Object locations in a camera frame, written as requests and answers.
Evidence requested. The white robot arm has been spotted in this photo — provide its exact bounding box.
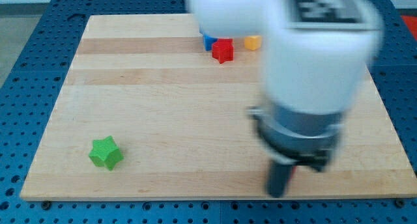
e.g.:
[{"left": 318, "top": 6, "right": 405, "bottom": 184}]
[{"left": 184, "top": 0, "right": 384, "bottom": 197}]

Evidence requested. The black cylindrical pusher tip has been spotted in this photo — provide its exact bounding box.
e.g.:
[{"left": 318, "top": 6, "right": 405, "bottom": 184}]
[{"left": 265, "top": 161, "right": 295, "bottom": 198}]

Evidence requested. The red star block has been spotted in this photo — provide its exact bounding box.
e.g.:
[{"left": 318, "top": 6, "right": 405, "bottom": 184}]
[{"left": 212, "top": 38, "right": 234, "bottom": 64}]

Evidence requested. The blue block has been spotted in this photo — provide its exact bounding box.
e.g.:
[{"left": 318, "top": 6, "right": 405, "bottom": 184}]
[{"left": 200, "top": 31, "right": 218, "bottom": 51}]

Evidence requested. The black white fiducial tag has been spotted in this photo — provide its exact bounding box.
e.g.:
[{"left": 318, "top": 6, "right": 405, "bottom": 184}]
[{"left": 287, "top": 0, "right": 381, "bottom": 31}]

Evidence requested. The green star block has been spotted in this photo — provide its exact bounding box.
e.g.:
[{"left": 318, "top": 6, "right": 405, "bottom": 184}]
[{"left": 89, "top": 135, "right": 124, "bottom": 171}]

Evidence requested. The light wooden board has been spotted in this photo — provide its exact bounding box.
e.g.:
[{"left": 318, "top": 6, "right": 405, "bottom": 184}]
[{"left": 20, "top": 14, "right": 416, "bottom": 201}]

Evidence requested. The yellow block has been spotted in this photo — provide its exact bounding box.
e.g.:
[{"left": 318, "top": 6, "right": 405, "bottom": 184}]
[{"left": 244, "top": 35, "right": 263, "bottom": 51}]

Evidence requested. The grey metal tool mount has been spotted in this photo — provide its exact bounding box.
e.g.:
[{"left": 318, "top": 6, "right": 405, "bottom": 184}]
[{"left": 247, "top": 99, "right": 344, "bottom": 171}]

